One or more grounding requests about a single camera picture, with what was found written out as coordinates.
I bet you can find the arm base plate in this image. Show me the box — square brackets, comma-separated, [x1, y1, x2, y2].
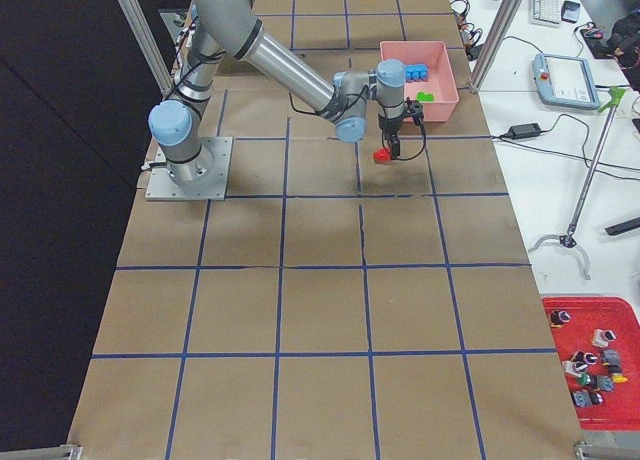
[145, 136, 234, 201]

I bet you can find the red parts tray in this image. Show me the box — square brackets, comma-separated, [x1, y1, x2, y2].
[543, 296, 639, 431]

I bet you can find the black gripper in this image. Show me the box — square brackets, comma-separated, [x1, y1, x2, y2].
[378, 99, 424, 159]

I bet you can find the aluminium frame post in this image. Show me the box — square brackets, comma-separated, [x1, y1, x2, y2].
[469, 0, 522, 93]

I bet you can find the white keyboard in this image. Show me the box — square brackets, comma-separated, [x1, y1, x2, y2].
[530, 0, 561, 27]

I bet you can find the black mouse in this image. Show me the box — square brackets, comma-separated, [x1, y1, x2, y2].
[561, 0, 581, 24]

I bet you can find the blue block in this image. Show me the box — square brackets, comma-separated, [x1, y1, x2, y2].
[405, 64, 429, 83]

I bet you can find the red block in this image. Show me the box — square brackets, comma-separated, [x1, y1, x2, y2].
[372, 148, 393, 165]

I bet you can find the black power adapter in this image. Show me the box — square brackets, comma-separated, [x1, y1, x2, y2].
[506, 123, 543, 140]

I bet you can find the teach pendant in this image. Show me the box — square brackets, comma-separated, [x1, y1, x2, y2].
[532, 53, 600, 110]

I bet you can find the reacher grabber tool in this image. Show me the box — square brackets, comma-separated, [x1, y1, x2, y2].
[527, 87, 625, 281]

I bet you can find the pink plastic box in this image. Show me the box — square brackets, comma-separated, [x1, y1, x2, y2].
[380, 41, 459, 122]

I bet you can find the green block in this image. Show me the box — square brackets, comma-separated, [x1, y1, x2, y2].
[416, 91, 435, 102]

